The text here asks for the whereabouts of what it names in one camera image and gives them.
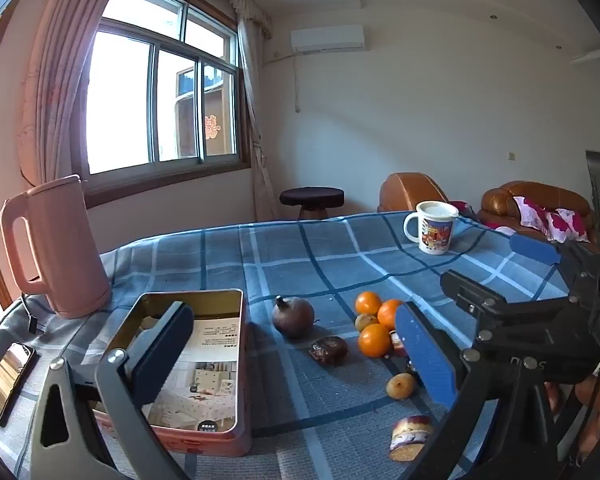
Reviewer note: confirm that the white air conditioner pipe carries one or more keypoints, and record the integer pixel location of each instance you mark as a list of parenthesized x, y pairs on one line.
[(296, 85)]

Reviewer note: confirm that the orange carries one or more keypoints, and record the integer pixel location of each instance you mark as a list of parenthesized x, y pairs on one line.
[(375, 341), (389, 314), (368, 303)]

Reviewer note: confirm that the brown leather armchair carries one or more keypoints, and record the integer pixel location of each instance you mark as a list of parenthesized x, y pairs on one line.
[(410, 192)]

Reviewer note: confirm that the brown mangosteen fruit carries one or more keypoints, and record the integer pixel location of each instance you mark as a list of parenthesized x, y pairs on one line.
[(295, 317)]

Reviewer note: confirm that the dark red cushion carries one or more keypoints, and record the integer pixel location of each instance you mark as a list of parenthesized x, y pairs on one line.
[(464, 207)]

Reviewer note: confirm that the small yellow-brown fruit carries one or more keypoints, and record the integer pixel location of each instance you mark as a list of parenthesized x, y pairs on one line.
[(365, 322), (401, 386)]

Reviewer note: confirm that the dark round stool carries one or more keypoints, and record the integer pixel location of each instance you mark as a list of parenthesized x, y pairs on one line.
[(311, 196)]

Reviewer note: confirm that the black smartphone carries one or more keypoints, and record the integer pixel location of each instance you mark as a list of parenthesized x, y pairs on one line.
[(5, 380)]

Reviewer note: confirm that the pink electric kettle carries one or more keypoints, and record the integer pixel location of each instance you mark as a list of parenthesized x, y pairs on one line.
[(65, 250)]

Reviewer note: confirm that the pink curtain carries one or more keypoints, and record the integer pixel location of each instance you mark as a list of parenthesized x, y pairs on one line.
[(65, 60)]

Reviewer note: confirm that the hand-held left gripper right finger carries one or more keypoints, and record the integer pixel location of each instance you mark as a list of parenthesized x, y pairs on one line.
[(425, 355)]

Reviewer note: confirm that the white wall air conditioner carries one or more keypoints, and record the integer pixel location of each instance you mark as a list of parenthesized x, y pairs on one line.
[(327, 37)]

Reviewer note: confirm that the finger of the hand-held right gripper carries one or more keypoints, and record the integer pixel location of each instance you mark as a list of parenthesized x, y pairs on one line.
[(472, 292), (532, 249)]

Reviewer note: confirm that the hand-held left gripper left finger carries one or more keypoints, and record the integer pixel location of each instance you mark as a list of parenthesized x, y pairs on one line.
[(162, 355)]

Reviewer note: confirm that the brown leather sofa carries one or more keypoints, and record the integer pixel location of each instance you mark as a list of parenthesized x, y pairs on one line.
[(540, 195)]

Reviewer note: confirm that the blue plaid tablecloth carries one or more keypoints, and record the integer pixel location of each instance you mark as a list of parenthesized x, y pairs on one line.
[(305, 260)]

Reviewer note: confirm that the pink floral cushion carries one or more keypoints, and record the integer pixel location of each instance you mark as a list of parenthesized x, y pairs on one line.
[(555, 220)]

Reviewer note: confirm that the white printed mug with lid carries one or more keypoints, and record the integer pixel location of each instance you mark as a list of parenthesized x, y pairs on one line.
[(435, 232)]

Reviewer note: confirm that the pink metal tin box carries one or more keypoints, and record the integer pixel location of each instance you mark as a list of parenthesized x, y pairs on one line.
[(215, 440)]

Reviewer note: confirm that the red paper window decoration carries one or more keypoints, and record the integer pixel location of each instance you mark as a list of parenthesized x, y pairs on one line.
[(211, 127)]

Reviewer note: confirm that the layered purple pastry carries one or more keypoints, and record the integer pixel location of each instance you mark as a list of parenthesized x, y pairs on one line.
[(410, 435)]

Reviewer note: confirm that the cracked dark brown fruit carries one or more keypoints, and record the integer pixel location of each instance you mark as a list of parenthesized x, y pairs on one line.
[(328, 351)]

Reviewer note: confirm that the sliding window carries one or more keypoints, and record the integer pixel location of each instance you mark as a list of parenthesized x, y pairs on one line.
[(153, 110)]

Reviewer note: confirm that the beige curtain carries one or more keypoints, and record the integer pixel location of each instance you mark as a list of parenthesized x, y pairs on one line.
[(255, 110)]

